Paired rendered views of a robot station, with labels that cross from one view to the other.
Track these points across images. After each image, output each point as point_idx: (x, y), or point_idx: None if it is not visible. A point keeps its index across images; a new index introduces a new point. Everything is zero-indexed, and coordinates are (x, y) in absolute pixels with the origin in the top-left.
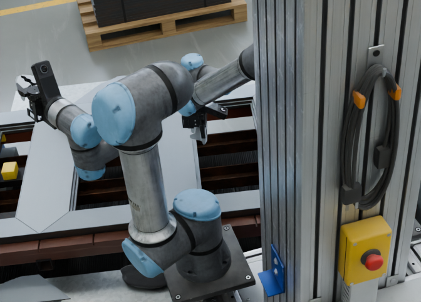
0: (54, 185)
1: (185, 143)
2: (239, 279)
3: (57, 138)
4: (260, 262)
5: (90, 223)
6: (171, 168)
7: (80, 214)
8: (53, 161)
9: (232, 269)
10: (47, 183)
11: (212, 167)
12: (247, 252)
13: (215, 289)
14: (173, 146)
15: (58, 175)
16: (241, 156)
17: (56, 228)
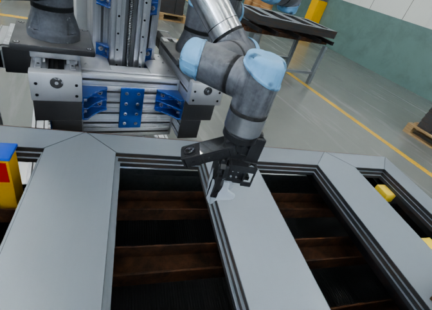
0: (353, 193)
1: (238, 238)
2: (170, 42)
3: (423, 271)
4: (151, 72)
5: (291, 151)
6: (243, 196)
7: (305, 160)
8: (386, 226)
9: (174, 45)
10: (362, 197)
11: (189, 268)
12: (161, 78)
13: None
14: (254, 233)
15: (362, 206)
16: None
17: (315, 152)
